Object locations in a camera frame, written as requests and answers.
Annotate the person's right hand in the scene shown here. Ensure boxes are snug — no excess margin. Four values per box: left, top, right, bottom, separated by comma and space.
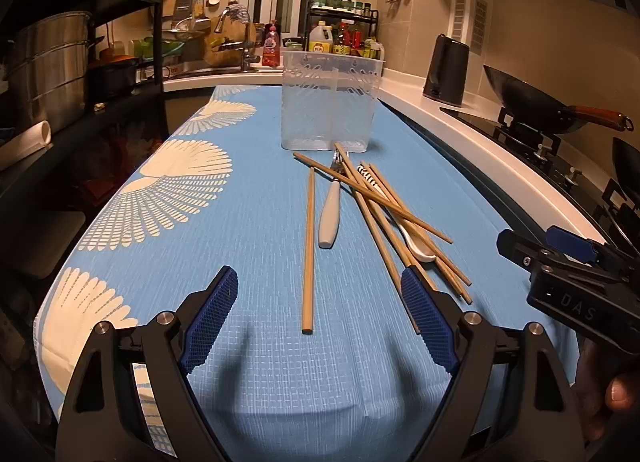
574, 341, 640, 444

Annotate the wooden chopstick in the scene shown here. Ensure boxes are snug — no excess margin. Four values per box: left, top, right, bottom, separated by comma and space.
301, 166, 317, 334
359, 161, 473, 288
293, 152, 455, 245
349, 166, 437, 290
344, 158, 473, 305
334, 143, 420, 334
369, 163, 443, 263

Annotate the metal faucet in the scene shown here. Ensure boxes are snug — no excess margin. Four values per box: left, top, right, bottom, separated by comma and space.
215, 7, 262, 73

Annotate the wide wall vent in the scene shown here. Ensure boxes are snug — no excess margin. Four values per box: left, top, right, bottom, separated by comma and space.
472, 0, 489, 51

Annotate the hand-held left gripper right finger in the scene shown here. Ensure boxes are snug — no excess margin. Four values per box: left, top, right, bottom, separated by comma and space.
401, 266, 587, 462

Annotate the black spice rack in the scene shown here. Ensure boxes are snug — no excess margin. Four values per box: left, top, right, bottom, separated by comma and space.
306, 0, 382, 59

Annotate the black wok with wooden handle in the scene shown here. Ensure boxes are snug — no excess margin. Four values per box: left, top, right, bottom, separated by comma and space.
482, 65, 635, 135

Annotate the row of spice jars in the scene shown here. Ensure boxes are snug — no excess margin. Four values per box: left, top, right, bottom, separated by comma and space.
311, 0, 373, 12

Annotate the black gas stove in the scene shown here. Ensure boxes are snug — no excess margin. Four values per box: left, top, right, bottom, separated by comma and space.
440, 106, 640, 263

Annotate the black electric kettle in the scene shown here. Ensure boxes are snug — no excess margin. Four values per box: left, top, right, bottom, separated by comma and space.
422, 33, 471, 108

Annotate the wooden cutting board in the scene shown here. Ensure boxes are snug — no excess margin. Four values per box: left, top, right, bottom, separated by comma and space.
204, 17, 251, 68

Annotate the black pot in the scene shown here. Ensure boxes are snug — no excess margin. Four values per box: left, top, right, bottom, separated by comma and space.
89, 55, 142, 99

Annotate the white spoon with striped handle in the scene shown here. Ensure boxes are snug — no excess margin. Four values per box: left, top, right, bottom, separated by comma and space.
357, 167, 440, 263

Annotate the pink dish soap bottle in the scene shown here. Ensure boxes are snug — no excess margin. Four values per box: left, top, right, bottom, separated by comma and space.
262, 22, 281, 67

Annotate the black pan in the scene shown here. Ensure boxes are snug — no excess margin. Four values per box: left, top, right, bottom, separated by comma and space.
612, 137, 640, 203

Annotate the steel stockpot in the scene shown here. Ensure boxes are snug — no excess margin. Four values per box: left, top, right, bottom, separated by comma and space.
4, 12, 95, 134

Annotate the yellow-label oil jug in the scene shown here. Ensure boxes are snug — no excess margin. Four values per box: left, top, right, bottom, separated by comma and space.
308, 25, 335, 54

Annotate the fork with grey handle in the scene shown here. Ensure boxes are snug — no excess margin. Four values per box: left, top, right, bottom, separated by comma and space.
318, 151, 347, 249

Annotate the clear plastic utensil holder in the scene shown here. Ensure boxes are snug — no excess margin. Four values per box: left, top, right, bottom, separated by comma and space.
280, 50, 386, 152

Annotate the black shelf rack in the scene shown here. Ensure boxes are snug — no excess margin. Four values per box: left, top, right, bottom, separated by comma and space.
0, 0, 171, 253

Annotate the white roll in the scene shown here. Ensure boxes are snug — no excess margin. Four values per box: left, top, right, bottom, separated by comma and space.
0, 121, 53, 171

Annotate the green plastic basin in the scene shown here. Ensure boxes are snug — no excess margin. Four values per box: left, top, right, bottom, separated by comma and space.
132, 37, 186, 59

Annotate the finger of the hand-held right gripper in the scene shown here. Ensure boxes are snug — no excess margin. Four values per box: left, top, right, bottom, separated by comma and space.
546, 225, 640, 284
496, 229, 547, 272

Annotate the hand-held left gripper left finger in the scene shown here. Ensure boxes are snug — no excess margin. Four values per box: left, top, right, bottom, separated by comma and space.
55, 265, 240, 462

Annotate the blue patterned tablecloth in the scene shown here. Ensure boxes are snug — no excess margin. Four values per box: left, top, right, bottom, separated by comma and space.
32, 85, 583, 462

